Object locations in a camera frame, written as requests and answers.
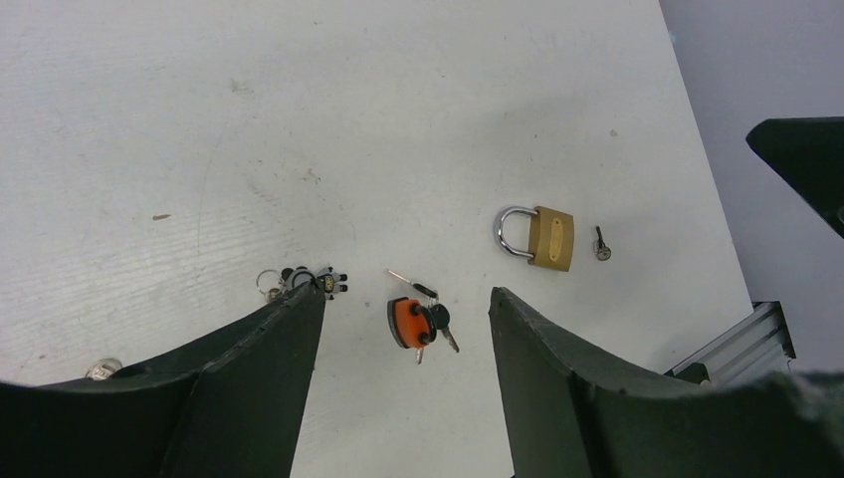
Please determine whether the small brass long-shackle padlock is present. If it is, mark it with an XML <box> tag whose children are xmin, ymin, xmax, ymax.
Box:
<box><xmin>85</xmin><ymin>358</ymin><xmax>123</xmax><ymax>381</ymax></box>

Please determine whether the aluminium table frame rail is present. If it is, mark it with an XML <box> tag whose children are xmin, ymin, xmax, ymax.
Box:
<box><xmin>665</xmin><ymin>302</ymin><xmax>796</xmax><ymax>386</ymax></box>

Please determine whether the black-headed keys bunch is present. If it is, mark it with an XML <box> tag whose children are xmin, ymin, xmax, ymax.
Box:
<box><xmin>385</xmin><ymin>269</ymin><xmax>461</xmax><ymax>365</ymax></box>

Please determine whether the orange black padlock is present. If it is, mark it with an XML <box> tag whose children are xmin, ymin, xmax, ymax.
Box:
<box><xmin>387</xmin><ymin>297</ymin><xmax>437</xmax><ymax>349</ymax></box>

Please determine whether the large brass padlock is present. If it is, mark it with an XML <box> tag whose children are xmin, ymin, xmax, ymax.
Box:
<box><xmin>493</xmin><ymin>206</ymin><xmax>575</xmax><ymax>272</ymax></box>

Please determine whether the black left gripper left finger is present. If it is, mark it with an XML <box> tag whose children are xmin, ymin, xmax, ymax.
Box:
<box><xmin>1</xmin><ymin>285</ymin><xmax>325</xmax><ymax>477</ymax></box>

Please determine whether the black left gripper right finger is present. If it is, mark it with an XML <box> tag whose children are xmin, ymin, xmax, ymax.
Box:
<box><xmin>489</xmin><ymin>287</ymin><xmax>843</xmax><ymax>477</ymax></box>

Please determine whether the silver key with ring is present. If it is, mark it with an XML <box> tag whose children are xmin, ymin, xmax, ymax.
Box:
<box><xmin>593</xmin><ymin>226</ymin><xmax>612</xmax><ymax>262</ymax></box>

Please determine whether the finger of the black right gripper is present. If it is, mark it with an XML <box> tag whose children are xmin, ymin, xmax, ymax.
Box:
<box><xmin>745</xmin><ymin>117</ymin><xmax>843</xmax><ymax>235</ymax></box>

